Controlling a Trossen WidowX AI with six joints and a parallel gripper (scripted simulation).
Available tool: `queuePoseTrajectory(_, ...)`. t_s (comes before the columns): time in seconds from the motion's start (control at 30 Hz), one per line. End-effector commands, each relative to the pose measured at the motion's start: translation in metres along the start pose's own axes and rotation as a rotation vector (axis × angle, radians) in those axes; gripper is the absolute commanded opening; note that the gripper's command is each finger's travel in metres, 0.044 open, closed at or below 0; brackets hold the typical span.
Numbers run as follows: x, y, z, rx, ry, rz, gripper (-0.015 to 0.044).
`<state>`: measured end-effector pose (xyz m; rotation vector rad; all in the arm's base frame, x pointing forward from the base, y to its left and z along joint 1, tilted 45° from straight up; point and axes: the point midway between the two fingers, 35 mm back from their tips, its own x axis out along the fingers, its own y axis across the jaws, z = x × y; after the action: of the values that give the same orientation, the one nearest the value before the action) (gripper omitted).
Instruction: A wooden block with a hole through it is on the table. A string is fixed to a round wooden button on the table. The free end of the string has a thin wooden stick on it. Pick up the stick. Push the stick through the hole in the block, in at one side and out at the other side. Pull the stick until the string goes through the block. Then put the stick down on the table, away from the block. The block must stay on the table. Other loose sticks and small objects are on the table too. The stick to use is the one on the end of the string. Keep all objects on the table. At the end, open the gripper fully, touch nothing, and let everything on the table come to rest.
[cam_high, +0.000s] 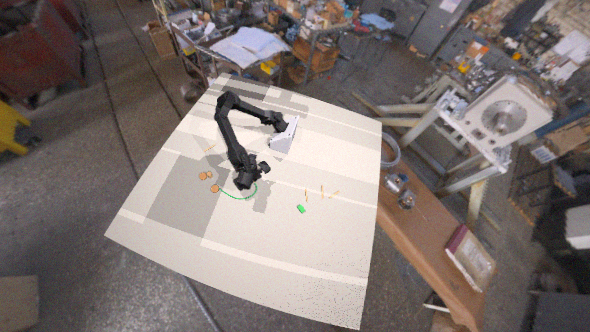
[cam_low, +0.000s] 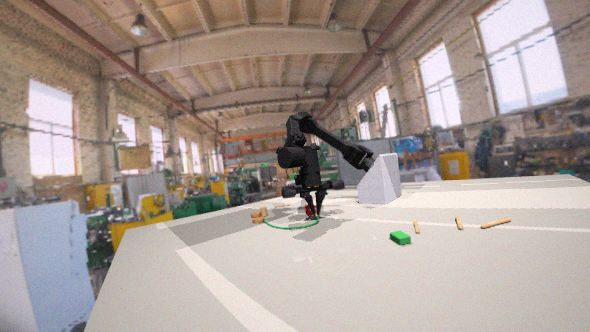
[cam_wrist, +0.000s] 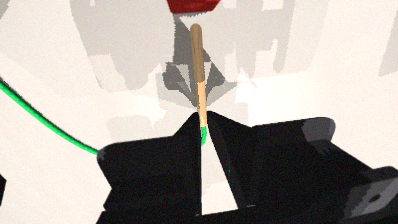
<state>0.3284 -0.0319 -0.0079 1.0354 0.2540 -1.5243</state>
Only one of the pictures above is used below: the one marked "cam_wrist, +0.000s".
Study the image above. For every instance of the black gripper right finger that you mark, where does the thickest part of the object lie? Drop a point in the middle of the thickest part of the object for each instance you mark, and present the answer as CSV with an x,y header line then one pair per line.
x,y
241,148

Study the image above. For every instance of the red block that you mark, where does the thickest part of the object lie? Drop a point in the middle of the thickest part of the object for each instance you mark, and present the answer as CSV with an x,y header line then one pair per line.
x,y
191,6

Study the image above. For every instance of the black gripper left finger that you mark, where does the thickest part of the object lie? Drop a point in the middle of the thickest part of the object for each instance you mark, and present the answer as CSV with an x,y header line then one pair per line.
x,y
176,154

